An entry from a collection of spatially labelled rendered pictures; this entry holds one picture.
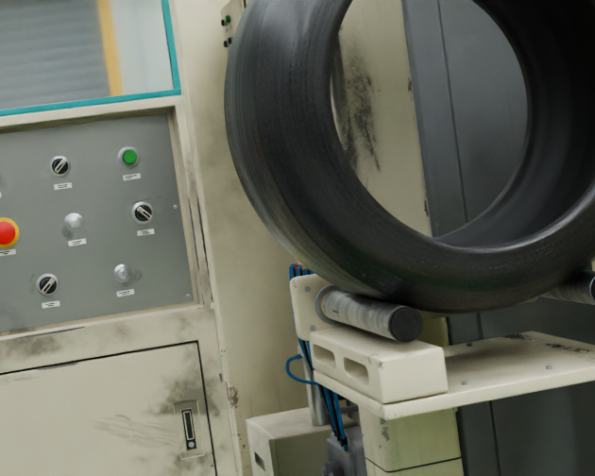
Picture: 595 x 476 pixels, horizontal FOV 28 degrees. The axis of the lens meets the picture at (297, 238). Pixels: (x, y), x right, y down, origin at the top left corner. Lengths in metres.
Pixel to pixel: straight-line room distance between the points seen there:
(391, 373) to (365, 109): 0.52
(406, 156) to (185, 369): 0.55
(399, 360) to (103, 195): 0.78
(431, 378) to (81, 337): 0.75
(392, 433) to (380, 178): 0.40
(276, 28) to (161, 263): 0.74
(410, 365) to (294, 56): 0.41
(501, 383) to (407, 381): 0.13
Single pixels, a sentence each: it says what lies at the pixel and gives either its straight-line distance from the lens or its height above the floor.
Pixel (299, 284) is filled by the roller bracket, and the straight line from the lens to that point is 1.80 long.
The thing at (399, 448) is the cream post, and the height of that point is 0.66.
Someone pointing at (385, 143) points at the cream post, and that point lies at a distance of 1.87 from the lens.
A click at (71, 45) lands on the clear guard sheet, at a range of 2.09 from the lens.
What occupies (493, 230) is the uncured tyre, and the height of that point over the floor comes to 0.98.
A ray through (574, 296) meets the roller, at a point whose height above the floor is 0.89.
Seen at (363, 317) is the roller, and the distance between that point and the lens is 1.59.
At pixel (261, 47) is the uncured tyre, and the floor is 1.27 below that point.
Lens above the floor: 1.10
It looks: 3 degrees down
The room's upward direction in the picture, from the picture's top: 8 degrees counter-clockwise
